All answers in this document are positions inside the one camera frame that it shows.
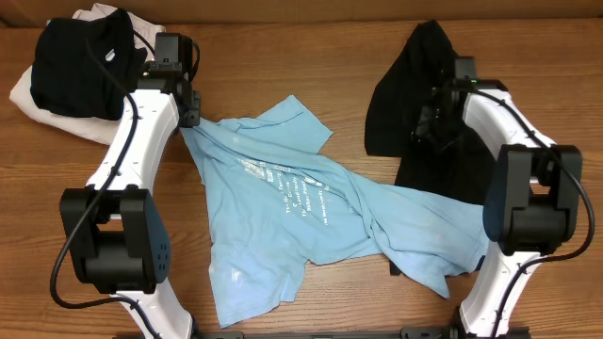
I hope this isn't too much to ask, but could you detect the light blue printed t-shirt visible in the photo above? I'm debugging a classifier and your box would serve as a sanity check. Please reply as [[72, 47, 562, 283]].
[[182, 96, 488, 328]]

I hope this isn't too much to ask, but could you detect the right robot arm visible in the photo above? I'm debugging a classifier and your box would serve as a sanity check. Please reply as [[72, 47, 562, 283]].
[[400, 56, 588, 339]]

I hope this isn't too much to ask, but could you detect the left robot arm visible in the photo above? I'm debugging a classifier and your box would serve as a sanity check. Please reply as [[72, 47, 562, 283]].
[[49, 33, 202, 338]]

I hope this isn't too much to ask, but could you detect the black garment on right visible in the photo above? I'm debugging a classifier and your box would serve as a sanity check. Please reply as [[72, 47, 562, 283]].
[[364, 19, 498, 277]]

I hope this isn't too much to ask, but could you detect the folded beige garment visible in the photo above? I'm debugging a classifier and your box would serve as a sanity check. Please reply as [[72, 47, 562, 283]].
[[9, 3, 166, 145]]

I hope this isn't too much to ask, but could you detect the folded black garment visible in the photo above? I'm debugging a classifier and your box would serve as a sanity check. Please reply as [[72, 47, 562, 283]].
[[30, 8, 148, 121]]

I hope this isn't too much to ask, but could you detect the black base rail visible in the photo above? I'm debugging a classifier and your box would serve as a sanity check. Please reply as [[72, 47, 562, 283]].
[[112, 325, 533, 339]]

